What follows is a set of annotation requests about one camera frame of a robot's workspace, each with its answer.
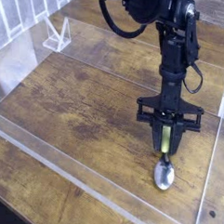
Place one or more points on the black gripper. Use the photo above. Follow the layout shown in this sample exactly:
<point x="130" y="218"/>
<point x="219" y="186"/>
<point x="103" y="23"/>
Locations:
<point x="169" y="109"/>

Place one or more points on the green handled metal spoon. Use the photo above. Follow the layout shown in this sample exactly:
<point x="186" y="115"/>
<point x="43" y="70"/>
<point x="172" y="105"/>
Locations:
<point x="164" y="171"/>

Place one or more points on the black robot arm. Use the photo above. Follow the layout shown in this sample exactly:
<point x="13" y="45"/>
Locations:
<point x="176" y="25"/>

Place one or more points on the clear acrylic front barrier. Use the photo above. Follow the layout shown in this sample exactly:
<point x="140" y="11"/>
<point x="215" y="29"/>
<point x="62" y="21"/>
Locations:
<point x="125" y="203"/>

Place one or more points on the clear acrylic barrier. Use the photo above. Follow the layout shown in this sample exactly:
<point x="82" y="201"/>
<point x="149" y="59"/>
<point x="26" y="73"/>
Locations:
<point x="211" y="209"/>
<point x="125" y="203"/>

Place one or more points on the clear acrylic right barrier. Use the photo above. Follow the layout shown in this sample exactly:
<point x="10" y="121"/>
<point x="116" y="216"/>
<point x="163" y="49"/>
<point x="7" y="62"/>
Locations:
<point x="211" y="209"/>

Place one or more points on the clear acrylic triangular bracket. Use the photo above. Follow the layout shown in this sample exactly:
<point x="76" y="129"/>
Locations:
<point x="57" y="41"/>

